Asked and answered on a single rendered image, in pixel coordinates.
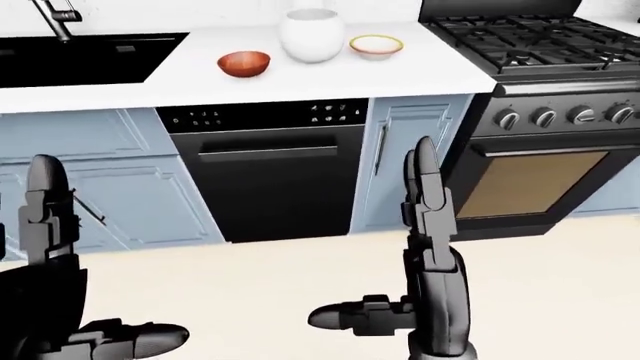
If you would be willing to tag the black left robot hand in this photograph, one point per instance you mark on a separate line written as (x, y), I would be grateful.
(47, 240)

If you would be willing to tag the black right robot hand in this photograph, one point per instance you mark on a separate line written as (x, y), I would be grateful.
(435, 262)

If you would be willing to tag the wide light blue cabinet door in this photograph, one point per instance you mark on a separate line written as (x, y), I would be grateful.
(130, 202)

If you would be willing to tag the narrow light blue cabinet door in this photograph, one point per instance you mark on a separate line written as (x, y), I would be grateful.
(400, 157)

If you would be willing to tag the light blue cabinet drawer front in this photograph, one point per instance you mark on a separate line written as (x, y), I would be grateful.
(80, 131)

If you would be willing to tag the grey stove knob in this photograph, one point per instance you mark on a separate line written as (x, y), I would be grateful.
(581, 114)
(620, 112)
(507, 118)
(544, 116)

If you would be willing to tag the black gas stove with oven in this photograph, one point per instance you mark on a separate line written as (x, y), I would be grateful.
(540, 123)

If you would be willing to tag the black kitchen sink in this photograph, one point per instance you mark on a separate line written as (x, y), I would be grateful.
(75, 60)

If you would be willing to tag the black dishwasher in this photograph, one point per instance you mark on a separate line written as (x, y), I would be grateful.
(265, 168)

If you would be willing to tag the grey metal faucet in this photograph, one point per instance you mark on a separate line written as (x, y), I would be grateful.
(57, 17)

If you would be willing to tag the white bowl with yellow rim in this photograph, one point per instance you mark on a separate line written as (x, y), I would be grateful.
(376, 46)

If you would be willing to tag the white round vase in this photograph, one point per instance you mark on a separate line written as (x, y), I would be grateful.
(312, 33)

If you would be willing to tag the red-brown small bowl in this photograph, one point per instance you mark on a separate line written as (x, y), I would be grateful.
(244, 64)

